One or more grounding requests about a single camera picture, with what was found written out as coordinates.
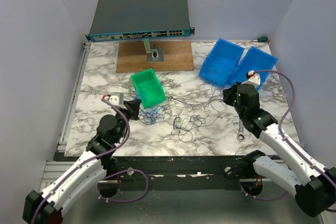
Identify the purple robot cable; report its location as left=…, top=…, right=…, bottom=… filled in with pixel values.
left=33, top=97, right=149, bottom=224
left=240, top=69, right=331, bottom=201

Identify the grey network switch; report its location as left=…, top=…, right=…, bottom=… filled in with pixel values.
left=86, top=0, right=195, bottom=42

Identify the silver ratchet wrench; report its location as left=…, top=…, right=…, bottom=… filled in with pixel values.
left=237, top=120, right=245, bottom=142

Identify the black cable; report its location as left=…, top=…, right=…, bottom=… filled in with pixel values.
left=157, top=84, right=229, bottom=143

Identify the blue cable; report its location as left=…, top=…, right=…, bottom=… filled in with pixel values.
left=132, top=91, right=165, bottom=125

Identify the aluminium frame rail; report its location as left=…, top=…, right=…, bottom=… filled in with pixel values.
left=41, top=161, right=75, bottom=183

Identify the grey metal stand bracket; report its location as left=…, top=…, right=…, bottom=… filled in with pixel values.
left=143, top=39, right=164, bottom=62

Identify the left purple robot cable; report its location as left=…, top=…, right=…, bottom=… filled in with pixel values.
left=33, top=97, right=149, bottom=224

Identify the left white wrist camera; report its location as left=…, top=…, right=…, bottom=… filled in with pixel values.
left=102, top=92, right=124, bottom=106

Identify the green plastic bin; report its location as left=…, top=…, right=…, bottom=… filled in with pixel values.
left=131, top=69, right=166, bottom=109

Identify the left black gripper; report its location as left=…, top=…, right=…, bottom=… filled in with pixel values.
left=114, top=99, right=141, bottom=143

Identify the blue plastic bin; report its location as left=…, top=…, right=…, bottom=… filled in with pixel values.
left=198, top=38, right=245, bottom=88
left=227, top=47, right=278, bottom=87

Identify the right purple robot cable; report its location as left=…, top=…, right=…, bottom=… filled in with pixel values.
left=240, top=69, right=331, bottom=201

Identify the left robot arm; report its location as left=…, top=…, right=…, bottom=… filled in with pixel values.
left=23, top=99, right=141, bottom=223

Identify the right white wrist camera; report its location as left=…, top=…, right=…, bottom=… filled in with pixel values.
left=244, top=70, right=261, bottom=88

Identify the left blue plastic bin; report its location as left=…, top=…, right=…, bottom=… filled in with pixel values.
left=198, top=38, right=245, bottom=88

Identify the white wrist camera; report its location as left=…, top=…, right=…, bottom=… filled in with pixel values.
left=102, top=92, right=124, bottom=106
left=244, top=70, right=261, bottom=88

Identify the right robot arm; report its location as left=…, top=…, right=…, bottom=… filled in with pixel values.
left=223, top=82, right=335, bottom=217

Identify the right blue plastic bin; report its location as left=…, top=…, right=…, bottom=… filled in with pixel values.
left=227, top=47, right=278, bottom=87

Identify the silver combination wrench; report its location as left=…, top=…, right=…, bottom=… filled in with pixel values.
left=168, top=96, right=194, bottom=110

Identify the wooden base board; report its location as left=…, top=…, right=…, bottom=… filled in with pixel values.
left=116, top=40, right=194, bottom=73

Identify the green handled screwdriver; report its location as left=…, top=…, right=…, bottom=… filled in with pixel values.
left=252, top=36, right=270, bottom=43

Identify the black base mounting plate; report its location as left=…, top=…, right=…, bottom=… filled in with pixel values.
left=52, top=150, right=274, bottom=192

